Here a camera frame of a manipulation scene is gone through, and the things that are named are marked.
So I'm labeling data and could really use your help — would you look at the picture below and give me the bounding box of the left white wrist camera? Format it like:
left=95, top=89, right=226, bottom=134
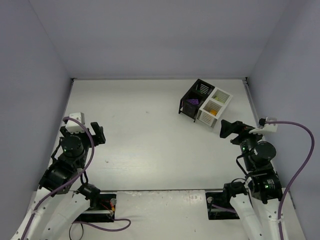
left=65, top=112, right=85, bottom=134

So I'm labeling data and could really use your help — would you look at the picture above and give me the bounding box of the purple rounded lego brick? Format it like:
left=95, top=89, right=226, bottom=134
left=186, top=98, right=199, bottom=106

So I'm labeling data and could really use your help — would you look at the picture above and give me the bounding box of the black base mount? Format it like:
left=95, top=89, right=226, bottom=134
left=205, top=191, right=240, bottom=221
left=75, top=192, right=117, bottom=223

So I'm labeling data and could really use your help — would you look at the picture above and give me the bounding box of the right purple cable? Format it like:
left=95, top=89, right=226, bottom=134
left=211, top=119, right=315, bottom=240

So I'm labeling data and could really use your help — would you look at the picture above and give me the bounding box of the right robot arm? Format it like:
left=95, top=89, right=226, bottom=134
left=219, top=119, right=289, bottom=240

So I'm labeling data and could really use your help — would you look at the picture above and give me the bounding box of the yellow green purple lego stack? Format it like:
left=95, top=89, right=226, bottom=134
left=210, top=110, right=218, bottom=116

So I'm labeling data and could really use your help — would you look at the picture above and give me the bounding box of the white slotted container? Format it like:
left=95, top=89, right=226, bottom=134
left=195, top=87, right=233, bottom=129

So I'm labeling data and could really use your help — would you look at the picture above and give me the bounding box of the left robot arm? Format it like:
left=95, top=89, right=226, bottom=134
left=12, top=117, right=106, bottom=240

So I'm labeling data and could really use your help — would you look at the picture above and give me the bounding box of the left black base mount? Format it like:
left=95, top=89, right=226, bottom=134
left=75, top=192, right=117, bottom=223

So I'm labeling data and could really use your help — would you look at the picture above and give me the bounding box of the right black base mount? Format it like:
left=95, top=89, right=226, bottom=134
left=205, top=191, right=240, bottom=221

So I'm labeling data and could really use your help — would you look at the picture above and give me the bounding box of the black slotted container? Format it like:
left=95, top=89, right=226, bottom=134
left=178, top=78, right=216, bottom=122

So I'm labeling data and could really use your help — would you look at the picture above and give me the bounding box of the lime green lego brick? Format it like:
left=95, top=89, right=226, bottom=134
left=214, top=96, right=226, bottom=104

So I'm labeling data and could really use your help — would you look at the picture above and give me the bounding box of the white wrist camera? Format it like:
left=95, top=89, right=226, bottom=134
left=249, top=116, right=278, bottom=136
left=65, top=112, right=85, bottom=134

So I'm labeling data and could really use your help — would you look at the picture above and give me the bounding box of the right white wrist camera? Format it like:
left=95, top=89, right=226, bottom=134
left=249, top=116, right=278, bottom=136

